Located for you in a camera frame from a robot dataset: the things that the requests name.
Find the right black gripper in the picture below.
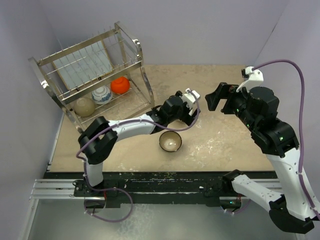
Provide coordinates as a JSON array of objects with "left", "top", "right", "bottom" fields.
[{"left": 206, "top": 82, "right": 259, "bottom": 132}]

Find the brown rimmed beige bowl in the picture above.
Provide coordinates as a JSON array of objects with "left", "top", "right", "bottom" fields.
[{"left": 159, "top": 131, "right": 182, "bottom": 152}]

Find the orange plastic bowl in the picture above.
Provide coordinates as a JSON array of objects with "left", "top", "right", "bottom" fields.
[{"left": 110, "top": 76, "right": 130, "bottom": 95}]

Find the blue floral ceramic bowl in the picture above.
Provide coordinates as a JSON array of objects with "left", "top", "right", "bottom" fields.
[{"left": 91, "top": 85, "right": 113, "bottom": 105}]

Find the olive beige bowl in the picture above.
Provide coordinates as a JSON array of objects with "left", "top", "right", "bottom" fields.
[{"left": 73, "top": 97, "right": 96, "bottom": 117}]

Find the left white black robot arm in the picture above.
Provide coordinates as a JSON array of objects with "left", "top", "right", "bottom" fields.
[{"left": 75, "top": 88, "right": 201, "bottom": 196}]

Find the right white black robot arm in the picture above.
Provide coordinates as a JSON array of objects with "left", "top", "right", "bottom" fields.
[{"left": 205, "top": 82, "right": 318, "bottom": 234}]

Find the white framed board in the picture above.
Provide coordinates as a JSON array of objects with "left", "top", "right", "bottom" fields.
[{"left": 52, "top": 41, "right": 114, "bottom": 90}]

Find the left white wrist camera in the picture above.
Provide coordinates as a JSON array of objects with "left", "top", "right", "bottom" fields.
[{"left": 181, "top": 88, "right": 201, "bottom": 109}]

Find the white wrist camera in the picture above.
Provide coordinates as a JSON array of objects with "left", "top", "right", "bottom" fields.
[
  {"left": 181, "top": 88, "right": 201, "bottom": 109},
  {"left": 236, "top": 66, "right": 264, "bottom": 93}
]

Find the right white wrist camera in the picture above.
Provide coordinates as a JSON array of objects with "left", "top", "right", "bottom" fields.
[{"left": 236, "top": 66, "right": 264, "bottom": 93}]

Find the steel wire dish rack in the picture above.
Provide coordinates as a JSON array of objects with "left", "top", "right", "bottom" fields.
[{"left": 28, "top": 21, "right": 155, "bottom": 133}]

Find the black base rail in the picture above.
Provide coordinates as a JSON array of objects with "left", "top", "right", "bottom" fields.
[{"left": 42, "top": 170, "right": 251, "bottom": 208}]

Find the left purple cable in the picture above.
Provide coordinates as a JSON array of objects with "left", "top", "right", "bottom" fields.
[{"left": 75, "top": 90, "right": 202, "bottom": 222}]

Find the aluminium extrusion rail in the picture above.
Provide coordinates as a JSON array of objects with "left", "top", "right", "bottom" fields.
[{"left": 30, "top": 179, "right": 283, "bottom": 200}]

